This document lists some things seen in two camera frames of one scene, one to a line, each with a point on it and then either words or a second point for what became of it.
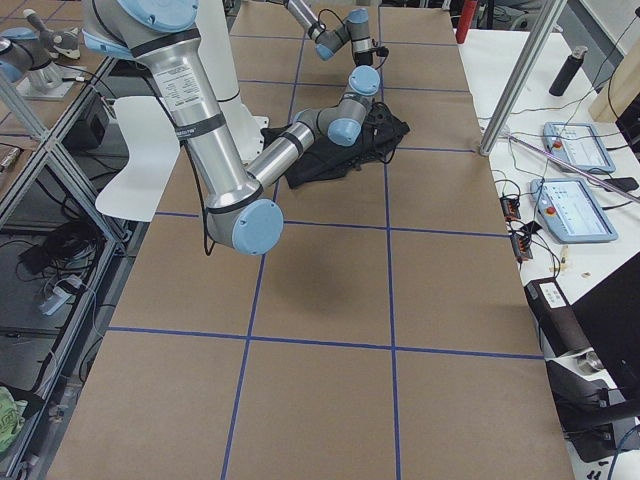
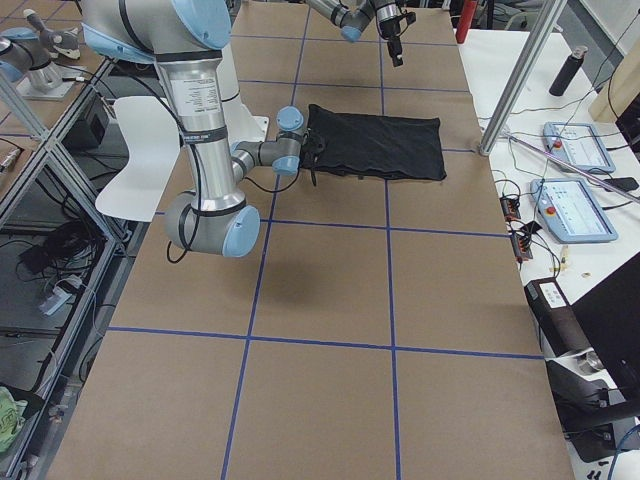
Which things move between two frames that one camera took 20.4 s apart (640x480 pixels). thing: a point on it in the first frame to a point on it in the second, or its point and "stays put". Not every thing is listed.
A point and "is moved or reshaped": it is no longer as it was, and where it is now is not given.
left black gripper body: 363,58 to 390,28
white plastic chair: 153,153 stays put
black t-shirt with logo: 382,132 is moved or reshaped
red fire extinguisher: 466,16 stays put
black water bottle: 568,69 stays put
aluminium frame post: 547,16 stays put
